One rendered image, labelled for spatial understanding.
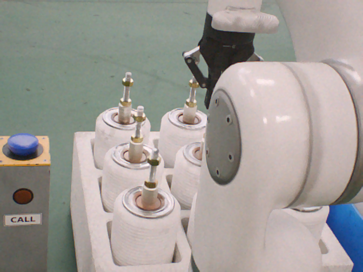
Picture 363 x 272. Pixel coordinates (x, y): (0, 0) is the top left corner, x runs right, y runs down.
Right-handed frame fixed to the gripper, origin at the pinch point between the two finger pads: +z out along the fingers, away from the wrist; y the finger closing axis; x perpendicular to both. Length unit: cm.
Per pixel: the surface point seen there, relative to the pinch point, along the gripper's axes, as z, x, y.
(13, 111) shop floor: 35, -57, 34
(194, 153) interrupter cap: 10.1, -0.4, 1.8
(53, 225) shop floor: 35.3, -12.4, 23.8
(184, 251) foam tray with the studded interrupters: 17.3, 15.2, 5.5
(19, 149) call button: 2.5, 11.0, 29.1
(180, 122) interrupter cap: 10.0, -10.2, 2.4
